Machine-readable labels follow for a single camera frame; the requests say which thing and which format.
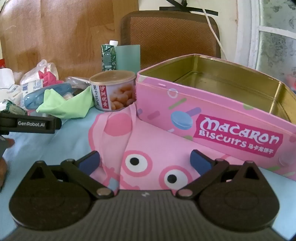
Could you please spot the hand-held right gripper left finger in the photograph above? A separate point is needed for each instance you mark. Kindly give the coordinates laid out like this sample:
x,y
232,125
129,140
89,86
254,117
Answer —
x,y
89,162

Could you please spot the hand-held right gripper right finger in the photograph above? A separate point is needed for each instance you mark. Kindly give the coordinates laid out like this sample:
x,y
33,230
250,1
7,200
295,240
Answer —
x,y
200,162

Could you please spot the blue towel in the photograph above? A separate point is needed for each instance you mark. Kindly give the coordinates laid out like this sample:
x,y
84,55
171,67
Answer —
x,y
37,97

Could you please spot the blue label tissue packet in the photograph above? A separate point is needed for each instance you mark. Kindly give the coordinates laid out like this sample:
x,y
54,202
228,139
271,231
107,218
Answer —
x,y
30,88

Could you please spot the pink biscuit tin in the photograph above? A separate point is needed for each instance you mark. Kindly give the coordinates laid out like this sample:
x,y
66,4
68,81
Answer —
x,y
208,104

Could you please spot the person's left hand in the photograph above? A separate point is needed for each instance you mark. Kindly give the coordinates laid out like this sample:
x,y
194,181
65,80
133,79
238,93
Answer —
x,y
2,171

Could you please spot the clear wrapped white packet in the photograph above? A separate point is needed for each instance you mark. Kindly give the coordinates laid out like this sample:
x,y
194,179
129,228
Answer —
x,y
10,92

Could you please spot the light green cloth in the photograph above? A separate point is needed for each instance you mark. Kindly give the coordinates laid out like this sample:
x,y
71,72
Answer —
x,y
69,106

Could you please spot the white plastic bag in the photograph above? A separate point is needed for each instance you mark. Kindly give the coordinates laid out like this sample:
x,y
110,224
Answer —
x,y
34,74

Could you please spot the white paper roll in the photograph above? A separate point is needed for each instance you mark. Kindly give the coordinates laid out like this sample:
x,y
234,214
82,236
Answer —
x,y
5,77

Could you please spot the cartoon printed blanket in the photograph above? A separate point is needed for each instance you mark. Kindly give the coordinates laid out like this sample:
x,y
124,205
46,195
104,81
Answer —
x,y
143,143

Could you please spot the clear plastic wrapper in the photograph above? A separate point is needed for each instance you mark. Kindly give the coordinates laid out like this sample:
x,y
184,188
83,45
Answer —
x,y
76,82

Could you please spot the yellow bowl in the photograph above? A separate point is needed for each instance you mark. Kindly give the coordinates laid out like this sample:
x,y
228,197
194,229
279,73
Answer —
x,y
111,92

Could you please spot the brown cardboard sheet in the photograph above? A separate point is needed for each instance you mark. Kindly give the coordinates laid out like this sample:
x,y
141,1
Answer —
x,y
69,34

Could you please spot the green drink carton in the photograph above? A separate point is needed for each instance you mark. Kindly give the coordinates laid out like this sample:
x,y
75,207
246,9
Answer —
x,y
107,58

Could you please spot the teal plastic cup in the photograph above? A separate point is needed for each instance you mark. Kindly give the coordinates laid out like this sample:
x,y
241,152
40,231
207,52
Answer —
x,y
128,58

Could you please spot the frosted window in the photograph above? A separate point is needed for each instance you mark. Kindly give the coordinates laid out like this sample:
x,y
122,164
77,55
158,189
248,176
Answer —
x,y
272,46

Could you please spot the black tape cross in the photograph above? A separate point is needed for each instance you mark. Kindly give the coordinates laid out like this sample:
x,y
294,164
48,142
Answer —
x,y
185,9

